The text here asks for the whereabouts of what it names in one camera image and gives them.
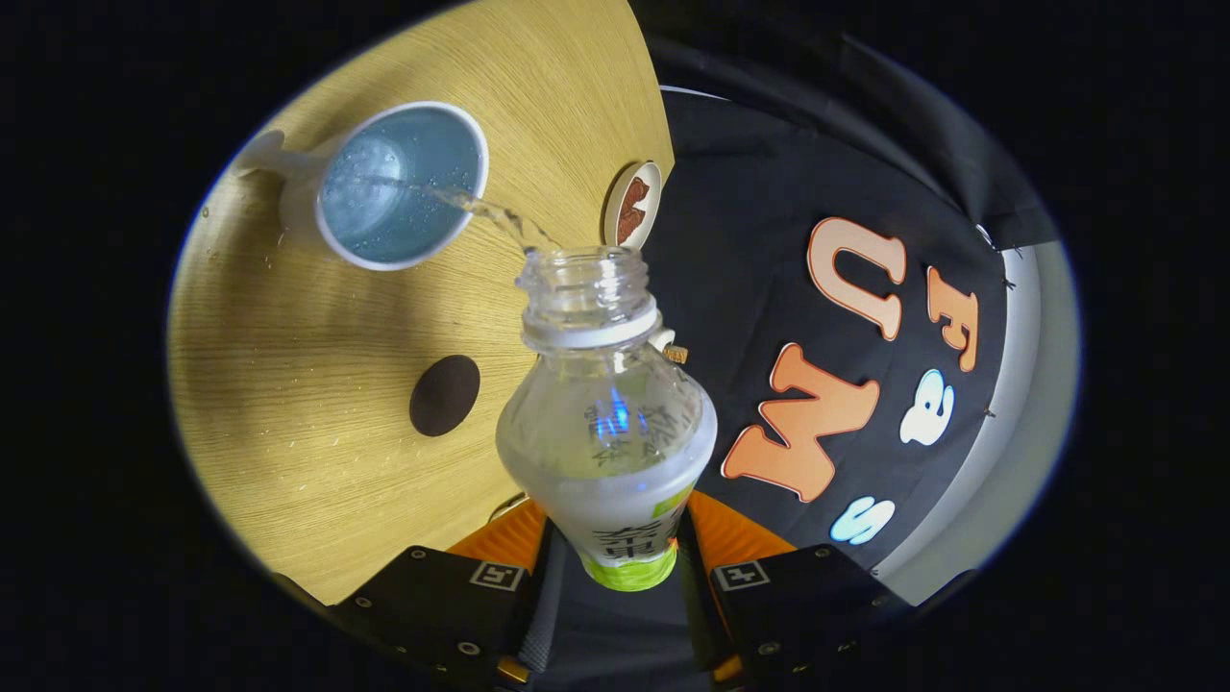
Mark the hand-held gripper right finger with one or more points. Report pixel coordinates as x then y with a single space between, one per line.
807 605

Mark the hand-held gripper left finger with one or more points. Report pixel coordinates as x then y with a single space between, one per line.
432 605

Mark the dark brown round coaster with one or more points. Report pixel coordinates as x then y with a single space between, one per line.
445 396

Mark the clear plastic juice bottle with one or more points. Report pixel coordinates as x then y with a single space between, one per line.
605 481

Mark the white cup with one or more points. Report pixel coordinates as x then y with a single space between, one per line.
404 192

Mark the wooden table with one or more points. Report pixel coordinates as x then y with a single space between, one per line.
317 327

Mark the brown cookie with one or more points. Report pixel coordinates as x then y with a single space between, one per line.
630 224
640 192

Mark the round white plate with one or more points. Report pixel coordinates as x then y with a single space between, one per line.
653 173

